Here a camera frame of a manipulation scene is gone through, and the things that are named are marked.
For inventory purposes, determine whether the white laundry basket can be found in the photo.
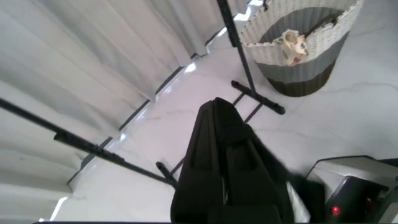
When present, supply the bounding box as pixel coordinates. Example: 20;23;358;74
238;0;364;98

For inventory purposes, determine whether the black garment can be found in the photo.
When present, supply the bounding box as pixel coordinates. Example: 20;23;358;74
245;124;327;223

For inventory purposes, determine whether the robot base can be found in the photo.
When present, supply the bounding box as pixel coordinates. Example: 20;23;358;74
306;154;398;224

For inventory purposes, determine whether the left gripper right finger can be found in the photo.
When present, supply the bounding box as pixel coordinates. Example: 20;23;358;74
211;96;287;223

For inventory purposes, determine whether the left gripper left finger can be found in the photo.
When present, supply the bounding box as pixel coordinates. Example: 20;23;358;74
170;100;225;223

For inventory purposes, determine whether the black clothes rack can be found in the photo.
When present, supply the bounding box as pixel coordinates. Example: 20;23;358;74
0;0;286;190

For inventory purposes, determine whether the cream printed garment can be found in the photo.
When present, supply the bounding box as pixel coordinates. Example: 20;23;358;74
273;29;309;67

